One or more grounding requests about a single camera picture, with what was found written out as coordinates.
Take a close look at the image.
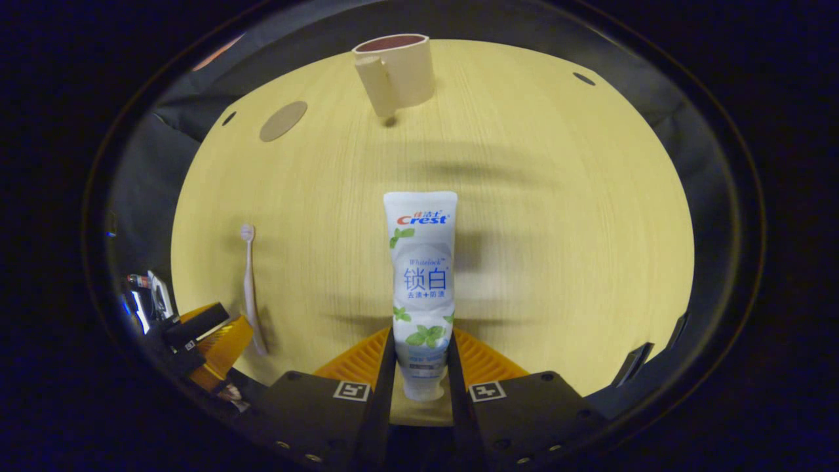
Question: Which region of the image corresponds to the white toothpaste tube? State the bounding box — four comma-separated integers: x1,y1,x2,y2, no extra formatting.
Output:
383,190,459,402

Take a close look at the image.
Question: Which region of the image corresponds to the pale pink toothbrush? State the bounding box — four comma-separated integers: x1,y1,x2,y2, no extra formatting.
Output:
239,224,269,357

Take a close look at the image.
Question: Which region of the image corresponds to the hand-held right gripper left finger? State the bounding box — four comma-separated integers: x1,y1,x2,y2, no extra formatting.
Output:
229,326,397,472

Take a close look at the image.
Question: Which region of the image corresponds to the beige cup with handle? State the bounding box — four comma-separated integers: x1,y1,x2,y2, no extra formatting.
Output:
352,34,436,119

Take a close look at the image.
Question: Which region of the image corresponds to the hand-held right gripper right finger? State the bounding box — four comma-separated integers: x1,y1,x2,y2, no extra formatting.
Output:
448,326,609,472

